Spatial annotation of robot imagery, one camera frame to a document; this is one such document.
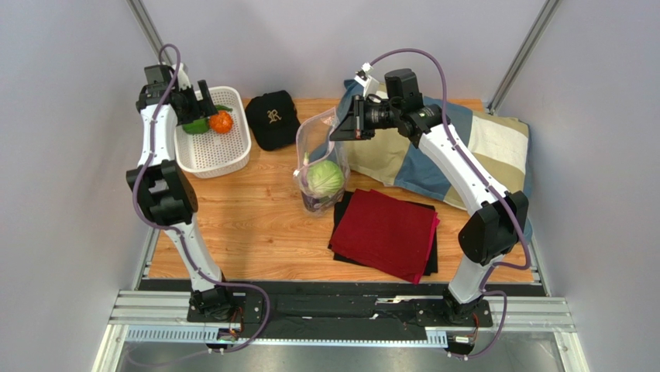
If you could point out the clear zip top bag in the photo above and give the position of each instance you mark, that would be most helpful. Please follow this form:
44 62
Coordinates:
313 138

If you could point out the green toy bell pepper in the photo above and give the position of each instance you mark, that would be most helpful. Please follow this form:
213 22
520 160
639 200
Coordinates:
197 127

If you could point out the white plastic basket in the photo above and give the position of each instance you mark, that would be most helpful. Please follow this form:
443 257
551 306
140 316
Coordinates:
213 154

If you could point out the corner aluminium post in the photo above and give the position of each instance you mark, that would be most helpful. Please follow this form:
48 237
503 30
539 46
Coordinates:
156 46
524 52

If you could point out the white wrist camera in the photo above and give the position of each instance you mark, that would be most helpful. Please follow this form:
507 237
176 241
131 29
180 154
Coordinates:
183 80
363 77

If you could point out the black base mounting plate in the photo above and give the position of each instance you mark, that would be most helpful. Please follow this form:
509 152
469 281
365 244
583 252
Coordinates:
347 311

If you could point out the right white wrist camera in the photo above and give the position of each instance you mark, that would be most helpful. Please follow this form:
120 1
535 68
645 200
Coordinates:
363 77

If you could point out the green toy chili pepper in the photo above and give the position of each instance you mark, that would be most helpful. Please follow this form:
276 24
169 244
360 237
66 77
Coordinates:
223 108

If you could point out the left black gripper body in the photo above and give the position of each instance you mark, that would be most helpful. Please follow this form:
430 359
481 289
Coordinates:
191 105

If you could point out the black folded cloth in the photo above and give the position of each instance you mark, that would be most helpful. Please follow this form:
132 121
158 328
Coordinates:
339 211

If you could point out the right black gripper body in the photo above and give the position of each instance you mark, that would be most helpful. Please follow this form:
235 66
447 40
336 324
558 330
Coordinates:
356 120

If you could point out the left corner aluminium post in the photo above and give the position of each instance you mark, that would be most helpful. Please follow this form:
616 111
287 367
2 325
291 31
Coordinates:
156 46

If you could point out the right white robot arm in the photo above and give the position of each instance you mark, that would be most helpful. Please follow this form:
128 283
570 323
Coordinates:
496 216

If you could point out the red folded cloth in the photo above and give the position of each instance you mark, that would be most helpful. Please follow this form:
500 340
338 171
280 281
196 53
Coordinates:
386 234

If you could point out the right corner aluminium post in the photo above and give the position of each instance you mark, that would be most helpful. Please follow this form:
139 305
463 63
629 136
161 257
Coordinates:
524 52

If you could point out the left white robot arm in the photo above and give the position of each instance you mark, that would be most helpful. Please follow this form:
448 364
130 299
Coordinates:
162 195

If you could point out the checked blue beige pillow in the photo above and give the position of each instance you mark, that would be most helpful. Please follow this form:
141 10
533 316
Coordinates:
500 144

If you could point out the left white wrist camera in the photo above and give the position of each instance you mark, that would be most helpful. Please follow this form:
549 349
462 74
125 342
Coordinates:
183 80

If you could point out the purple toy eggplant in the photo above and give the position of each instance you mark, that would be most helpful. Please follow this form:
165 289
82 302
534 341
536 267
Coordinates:
312 203

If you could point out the green toy cabbage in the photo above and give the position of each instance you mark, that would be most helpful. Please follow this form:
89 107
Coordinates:
324 179

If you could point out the aluminium frame rail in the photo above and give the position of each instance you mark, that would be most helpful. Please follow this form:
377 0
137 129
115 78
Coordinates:
161 316

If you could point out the black baseball cap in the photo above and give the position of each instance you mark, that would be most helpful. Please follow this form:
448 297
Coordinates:
272 117

